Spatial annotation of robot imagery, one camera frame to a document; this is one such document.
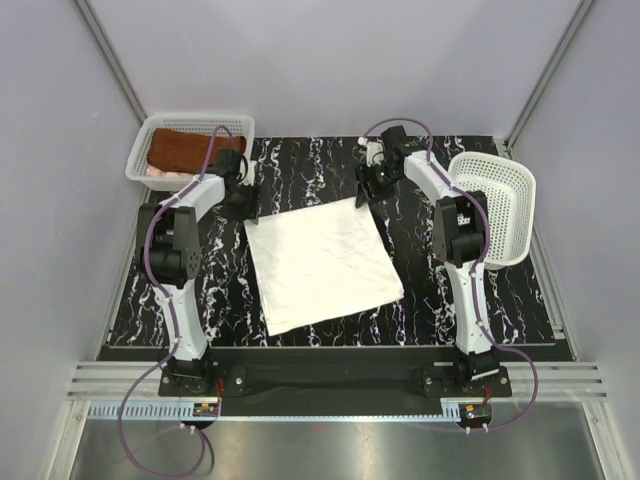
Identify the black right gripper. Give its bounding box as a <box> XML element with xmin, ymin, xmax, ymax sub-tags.
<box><xmin>353</xmin><ymin>162</ymin><xmax>402</xmax><ymax>210</ymax></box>

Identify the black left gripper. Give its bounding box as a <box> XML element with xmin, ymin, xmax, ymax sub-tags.
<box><xmin>221</xmin><ymin>181</ymin><xmax>261</xmax><ymax>225</ymax></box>

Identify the white towel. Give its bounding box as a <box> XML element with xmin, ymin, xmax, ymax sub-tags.
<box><xmin>245</xmin><ymin>198</ymin><xmax>404</xmax><ymax>336</ymax></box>

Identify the brown towel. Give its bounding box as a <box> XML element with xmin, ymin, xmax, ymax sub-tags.
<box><xmin>147</xmin><ymin>128</ymin><xmax>247</xmax><ymax>174</ymax></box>

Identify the pink towel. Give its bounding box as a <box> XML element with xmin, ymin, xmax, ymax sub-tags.
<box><xmin>146</xmin><ymin>165</ymin><xmax>193</xmax><ymax>179</ymax></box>

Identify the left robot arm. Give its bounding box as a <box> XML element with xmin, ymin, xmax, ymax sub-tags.
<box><xmin>136</xmin><ymin>149</ymin><xmax>259</xmax><ymax>396</ymax></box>

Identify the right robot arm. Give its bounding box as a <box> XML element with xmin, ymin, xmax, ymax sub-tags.
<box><xmin>355</xmin><ymin>125</ymin><xmax>500</xmax><ymax>397</ymax></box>

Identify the white rectangular mesh basket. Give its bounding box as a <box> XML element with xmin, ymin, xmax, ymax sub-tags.
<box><xmin>125</xmin><ymin>112</ymin><xmax>255</xmax><ymax>192</ymax></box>

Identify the white oval laundry basket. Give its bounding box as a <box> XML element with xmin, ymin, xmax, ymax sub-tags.
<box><xmin>448</xmin><ymin>151</ymin><xmax>536</xmax><ymax>270</ymax></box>

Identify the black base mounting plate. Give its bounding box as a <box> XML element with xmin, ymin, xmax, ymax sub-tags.
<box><xmin>159</xmin><ymin>346</ymin><xmax>512</xmax><ymax>399</ymax></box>

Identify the left connector board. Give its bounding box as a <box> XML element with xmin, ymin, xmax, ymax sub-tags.
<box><xmin>193</xmin><ymin>399</ymin><xmax>220</xmax><ymax>417</ymax></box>

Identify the connector board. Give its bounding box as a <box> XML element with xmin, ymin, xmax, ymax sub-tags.
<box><xmin>462</xmin><ymin>403</ymin><xmax>491</xmax><ymax>420</ymax></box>
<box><xmin>193</xmin><ymin>399</ymin><xmax>220</xmax><ymax>417</ymax></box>

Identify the right connector board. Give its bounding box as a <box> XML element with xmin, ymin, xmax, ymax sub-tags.
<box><xmin>462</xmin><ymin>403</ymin><xmax>491</xmax><ymax>420</ymax></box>

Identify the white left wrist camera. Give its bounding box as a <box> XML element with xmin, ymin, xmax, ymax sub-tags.
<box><xmin>240</xmin><ymin>160</ymin><xmax>257</xmax><ymax>185</ymax></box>

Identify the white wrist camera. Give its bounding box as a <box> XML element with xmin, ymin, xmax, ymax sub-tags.
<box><xmin>240</xmin><ymin>160</ymin><xmax>257</xmax><ymax>185</ymax></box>
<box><xmin>358</xmin><ymin>137</ymin><xmax>384</xmax><ymax>167</ymax></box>

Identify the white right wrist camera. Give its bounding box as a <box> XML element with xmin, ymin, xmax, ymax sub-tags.
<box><xmin>358</xmin><ymin>137</ymin><xmax>384</xmax><ymax>167</ymax></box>

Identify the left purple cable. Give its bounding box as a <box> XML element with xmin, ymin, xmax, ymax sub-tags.
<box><xmin>117</xmin><ymin>125</ymin><xmax>251</xmax><ymax>474</ymax></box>

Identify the aluminium frame rail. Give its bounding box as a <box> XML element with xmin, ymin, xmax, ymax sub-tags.
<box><xmin>67</xmin><ymin>361</ymin><xmax>608</xmax><ymax>402</ymax></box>

